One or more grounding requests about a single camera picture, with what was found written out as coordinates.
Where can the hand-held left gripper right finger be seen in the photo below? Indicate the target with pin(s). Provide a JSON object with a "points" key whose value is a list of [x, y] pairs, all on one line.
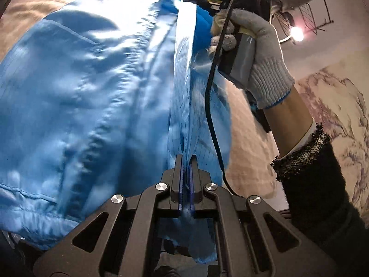
{"points": [[193, 184]]}

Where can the blue pinstriped work coat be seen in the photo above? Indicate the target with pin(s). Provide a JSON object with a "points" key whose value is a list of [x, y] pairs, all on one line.
{"points": [[86, 92]]}

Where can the beige checked blanket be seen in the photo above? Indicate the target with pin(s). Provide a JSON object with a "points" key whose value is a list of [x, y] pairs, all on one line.
{"points": [[250, 150]]}

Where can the person's right forearm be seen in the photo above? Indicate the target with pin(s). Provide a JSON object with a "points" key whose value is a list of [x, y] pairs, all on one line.
{"points": [[317, 193]]}

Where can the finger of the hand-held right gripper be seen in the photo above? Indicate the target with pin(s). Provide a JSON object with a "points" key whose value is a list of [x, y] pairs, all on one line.
{"points": [[210, 1]]}

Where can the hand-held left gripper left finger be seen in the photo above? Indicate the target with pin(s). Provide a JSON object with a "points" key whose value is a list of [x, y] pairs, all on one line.
{"points": [[179, 184]]}

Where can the small round lamp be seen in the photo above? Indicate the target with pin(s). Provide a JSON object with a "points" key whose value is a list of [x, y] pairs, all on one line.
{"points": [[297, 34]]}

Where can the tree print wall hanging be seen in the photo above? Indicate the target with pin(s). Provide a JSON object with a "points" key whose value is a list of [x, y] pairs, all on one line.
{"points": [[340, 106]]}

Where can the person's right hand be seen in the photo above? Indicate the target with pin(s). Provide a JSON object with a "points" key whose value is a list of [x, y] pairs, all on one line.
{"points": [[268, 63]]}

